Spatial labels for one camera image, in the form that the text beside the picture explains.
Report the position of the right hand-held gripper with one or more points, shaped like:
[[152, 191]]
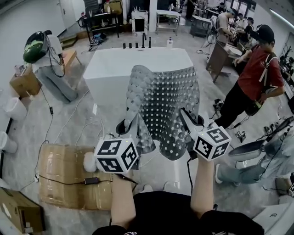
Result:
[[211, 142]]

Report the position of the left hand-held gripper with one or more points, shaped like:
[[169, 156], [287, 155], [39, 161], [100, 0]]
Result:
[[114, 156]]

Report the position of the grey perforated bath mat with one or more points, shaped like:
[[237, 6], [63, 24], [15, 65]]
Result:
[[165, 96]]

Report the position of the person's right forearm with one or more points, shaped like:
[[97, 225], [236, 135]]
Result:
[[202, 188]]

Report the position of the person's left forearm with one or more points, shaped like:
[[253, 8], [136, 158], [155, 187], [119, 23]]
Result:
[[122, 202]]

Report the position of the white fluffy slipper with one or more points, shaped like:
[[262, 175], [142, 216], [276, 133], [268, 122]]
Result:
[[90, 163]]

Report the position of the grey frying pan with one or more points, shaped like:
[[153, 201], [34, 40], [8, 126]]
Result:
[[247, 149]]

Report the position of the black power adapter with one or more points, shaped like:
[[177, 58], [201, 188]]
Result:
[[92, 180]]

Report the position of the white bathtub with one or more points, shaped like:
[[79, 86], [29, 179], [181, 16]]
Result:
[[108, 66]]

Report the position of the large taped cardboard box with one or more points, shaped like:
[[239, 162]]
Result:
[[66, 165]]

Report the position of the person's left white shoe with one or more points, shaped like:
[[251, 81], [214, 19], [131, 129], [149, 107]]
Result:
[[147, 187]]

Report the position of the person's white shoe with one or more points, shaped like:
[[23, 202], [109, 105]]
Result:
[[147, 187], [171, 185]]

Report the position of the brown wooden vanity cabinet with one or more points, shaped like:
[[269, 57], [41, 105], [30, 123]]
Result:
[[218, 59]]

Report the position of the person's right white shoe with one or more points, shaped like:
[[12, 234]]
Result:
[[171, 185]]

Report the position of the white pump soap bottle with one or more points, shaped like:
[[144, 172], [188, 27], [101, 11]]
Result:
[[169, 43]]

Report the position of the low wooden table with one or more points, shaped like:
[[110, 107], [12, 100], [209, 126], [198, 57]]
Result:
[[70, 56]]

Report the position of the black hand shower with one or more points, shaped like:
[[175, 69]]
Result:
[[150, 42]]

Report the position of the black bathtub faucet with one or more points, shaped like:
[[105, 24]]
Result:
[[144, 40]]

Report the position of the person's black shirt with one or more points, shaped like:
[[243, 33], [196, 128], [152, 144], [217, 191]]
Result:
[[165, 215]]

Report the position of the metal work table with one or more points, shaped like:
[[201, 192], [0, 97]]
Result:
[[168, 13], [201, 21]]

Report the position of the open cardboard box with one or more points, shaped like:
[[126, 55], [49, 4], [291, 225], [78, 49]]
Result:
[[25, 83]]

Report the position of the white bucket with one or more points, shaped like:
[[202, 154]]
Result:
[[16, 109], [8, 143]]

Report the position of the white marble cabinet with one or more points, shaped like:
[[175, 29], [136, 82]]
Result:
[[140, 23]]

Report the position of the black shelf table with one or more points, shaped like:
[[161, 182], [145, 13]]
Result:
[[103, 19]]

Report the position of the green black backpack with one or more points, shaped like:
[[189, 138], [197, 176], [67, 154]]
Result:
[[34, 48]]

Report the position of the small brown cardboard box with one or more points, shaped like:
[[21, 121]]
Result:
[[16, 211]]

